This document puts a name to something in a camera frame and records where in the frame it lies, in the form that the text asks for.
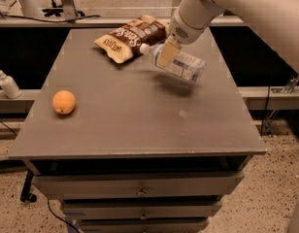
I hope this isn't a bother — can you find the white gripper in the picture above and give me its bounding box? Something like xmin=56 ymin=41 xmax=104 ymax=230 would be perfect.
xmin=157 ymin=9 xmax=208 ymax=68

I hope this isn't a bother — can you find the blue plastic water bottle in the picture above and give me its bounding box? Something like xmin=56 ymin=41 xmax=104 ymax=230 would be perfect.
xmin=140 ymin=44 xmax=205 ymax=83

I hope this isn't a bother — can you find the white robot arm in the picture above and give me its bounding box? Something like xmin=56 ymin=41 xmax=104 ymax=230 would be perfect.
xmin=167 ymin=0 xmax=299 ymax=233

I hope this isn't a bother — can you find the brown chip bag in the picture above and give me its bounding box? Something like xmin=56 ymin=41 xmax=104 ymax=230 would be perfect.
xmin=94 ymin=15 xmax=169 ymax=64

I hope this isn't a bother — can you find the white pump dispenser bottle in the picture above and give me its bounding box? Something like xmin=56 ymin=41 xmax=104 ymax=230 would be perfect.
xmin=0 ymin=70 xmax=21 ymax=99

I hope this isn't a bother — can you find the grey drawer cabinet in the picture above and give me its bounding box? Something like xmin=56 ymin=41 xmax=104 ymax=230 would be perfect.
xmin=10 ymin=29 xmax=265 ymax=233

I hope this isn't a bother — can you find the orange fruit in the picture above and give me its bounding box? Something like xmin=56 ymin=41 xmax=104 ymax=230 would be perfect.
xmin=52 ymin=90 xmax=76 ymax=115

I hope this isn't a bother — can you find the black caster leg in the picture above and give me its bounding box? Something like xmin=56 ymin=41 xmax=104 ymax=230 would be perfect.
xmin=20 ymin=170 xmax=37 ymax=202

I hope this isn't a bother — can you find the black cable on ledge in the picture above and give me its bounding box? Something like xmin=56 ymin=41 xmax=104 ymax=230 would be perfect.
xmin=0 ymin=7 xmax=101 ymax=24

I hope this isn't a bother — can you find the black floor cable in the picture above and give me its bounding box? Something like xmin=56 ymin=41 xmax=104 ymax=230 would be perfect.
xmin=46 ymin=198 xmax=80 ymax=233

